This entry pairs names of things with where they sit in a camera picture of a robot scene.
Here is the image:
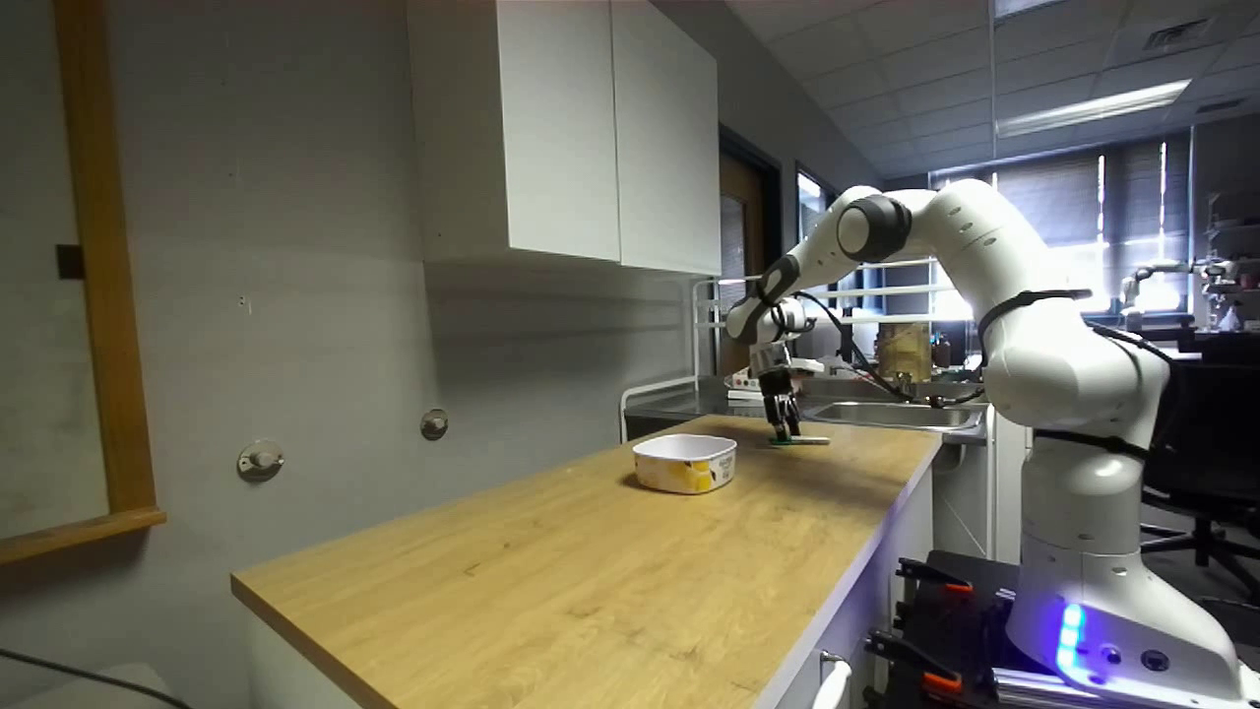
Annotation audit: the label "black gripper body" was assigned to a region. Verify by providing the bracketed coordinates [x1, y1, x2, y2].
[749, 309, 807, 402]

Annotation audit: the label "white bowl with yellow print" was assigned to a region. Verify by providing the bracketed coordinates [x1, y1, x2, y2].
[630, 429, 741, 499]

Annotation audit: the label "steel sink counter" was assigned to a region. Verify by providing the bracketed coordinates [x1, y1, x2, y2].
[718, 385, 991, 449]

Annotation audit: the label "dark brown door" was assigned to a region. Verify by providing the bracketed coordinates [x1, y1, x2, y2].
[718, 123, 786, 385]

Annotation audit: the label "brown cardboard box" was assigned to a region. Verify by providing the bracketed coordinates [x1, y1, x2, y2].
[874, 324, 937, 394]

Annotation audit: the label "window blinds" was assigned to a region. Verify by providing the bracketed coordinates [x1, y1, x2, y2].
[924, 131, 1196, 326]

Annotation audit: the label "ceiling light panel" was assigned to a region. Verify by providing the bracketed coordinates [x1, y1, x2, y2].
[991, 74, 1196, 142]

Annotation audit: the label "black office chair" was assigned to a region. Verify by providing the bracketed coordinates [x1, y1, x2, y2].
[1139, 326, 1260, 604]

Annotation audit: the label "black clamp orange handle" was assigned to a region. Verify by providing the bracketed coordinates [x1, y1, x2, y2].
[863, 555, 1021, 705]

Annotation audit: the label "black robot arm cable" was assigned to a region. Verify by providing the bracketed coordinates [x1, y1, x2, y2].
[800, 282, 1193, 465]

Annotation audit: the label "white wall cabinet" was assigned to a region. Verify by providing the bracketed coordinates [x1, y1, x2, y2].
[404, 0, 724, 278]

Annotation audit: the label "wooden window frame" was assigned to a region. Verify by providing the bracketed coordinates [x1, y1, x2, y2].
[0, 0, 168, 570]

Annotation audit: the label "grey floor cable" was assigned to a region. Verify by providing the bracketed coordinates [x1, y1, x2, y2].
[0, 643, 188, 709]

